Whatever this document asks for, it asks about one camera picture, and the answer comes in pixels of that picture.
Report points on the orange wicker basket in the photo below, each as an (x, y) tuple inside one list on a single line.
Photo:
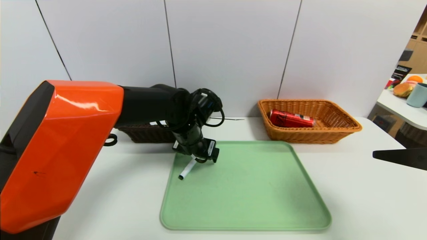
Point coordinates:
[(333, 130)]

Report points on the orange fruit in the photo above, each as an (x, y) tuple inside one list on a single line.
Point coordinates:
[(415, 79)]

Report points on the teal cup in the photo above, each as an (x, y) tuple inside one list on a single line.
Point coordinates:
[(417, 96)]

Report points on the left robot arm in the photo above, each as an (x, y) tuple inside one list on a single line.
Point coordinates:
[(66, 150)]

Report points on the black printed box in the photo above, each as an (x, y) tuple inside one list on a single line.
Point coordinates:
[(402, 72)]

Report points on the small red box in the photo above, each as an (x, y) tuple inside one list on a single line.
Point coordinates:
[(389, 84)]

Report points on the brown bread bun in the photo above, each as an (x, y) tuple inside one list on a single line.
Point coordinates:
[(403, 90)]

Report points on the pink round toy food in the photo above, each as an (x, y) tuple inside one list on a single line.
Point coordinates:
[(411, 83)]

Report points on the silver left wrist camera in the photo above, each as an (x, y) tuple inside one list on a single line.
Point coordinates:
[(207, 102)]

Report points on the light green plastic tray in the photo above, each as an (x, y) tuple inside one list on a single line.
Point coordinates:
[(247, 200)]

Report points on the wooden shelf unit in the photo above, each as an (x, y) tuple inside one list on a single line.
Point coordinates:
[(418, 53)]

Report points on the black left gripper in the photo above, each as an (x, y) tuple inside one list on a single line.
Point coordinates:
[(211, 148)]

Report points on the dark brown wicker basket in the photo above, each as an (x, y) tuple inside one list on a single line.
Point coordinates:
[(146, 133)]

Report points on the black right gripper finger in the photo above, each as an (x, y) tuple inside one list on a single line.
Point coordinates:
[(403, 157)]

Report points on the white marker pen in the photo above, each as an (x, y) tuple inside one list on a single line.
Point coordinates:
[(186, 169)]

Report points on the red soda can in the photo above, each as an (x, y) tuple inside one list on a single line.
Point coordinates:
[(290, 119)]

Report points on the white side table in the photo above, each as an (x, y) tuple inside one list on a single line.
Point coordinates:
[(400, 111)]

